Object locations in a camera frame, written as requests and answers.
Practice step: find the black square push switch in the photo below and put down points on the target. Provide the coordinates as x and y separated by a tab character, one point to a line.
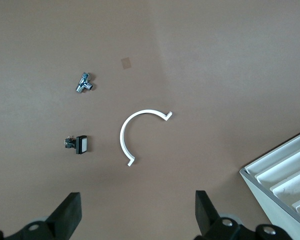
81	144

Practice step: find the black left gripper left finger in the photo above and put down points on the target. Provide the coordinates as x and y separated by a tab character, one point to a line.
65	215

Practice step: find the brown tape patch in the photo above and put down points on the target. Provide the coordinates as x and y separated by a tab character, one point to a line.
126	63

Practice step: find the white drawer cabinet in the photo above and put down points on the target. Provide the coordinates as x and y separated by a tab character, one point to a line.
265	200

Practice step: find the white curved plastic piece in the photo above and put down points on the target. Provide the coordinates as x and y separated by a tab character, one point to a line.
122	136

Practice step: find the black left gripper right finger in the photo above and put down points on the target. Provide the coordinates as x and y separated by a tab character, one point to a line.
207	217

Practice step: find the small metal fitting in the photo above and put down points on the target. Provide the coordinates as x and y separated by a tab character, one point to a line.
83	83

